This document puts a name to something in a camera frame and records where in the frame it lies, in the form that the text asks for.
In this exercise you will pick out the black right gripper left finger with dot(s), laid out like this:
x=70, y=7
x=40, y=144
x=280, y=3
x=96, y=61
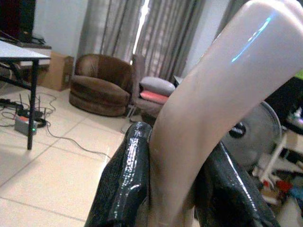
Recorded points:
x=125, y=179

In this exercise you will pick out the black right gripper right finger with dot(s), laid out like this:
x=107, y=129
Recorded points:
x=227, y=189

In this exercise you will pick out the white standing fan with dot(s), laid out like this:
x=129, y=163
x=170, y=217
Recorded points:
x=258, y=132

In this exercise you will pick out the grey chair with metal legs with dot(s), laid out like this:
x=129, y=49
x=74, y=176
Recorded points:
x=146, y=99

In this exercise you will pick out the red cushion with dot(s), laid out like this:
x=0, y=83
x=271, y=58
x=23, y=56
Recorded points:
x=152, y=95

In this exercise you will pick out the brown round armchair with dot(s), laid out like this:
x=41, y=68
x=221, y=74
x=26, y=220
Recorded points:
x=100, y=85

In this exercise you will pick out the grey cushion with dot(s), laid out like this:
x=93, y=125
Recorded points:
x=156, y=86

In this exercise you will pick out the grey box with green light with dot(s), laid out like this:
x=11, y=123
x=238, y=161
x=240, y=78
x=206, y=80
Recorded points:
x=23, y=125

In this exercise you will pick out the black wifi router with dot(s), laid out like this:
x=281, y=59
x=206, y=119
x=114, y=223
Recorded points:
x=30, y=111

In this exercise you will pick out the brown cardboard box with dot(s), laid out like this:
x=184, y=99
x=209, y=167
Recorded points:
x=58, y=71

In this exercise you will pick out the grey striped curtain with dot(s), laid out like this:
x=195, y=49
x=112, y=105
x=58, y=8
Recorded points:
x=142, y=35

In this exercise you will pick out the white table with black legs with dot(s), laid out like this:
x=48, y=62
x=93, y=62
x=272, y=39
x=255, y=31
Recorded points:
x=21, y=61

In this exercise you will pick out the black television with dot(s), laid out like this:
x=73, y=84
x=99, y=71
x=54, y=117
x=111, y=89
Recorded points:
x=16, y=20

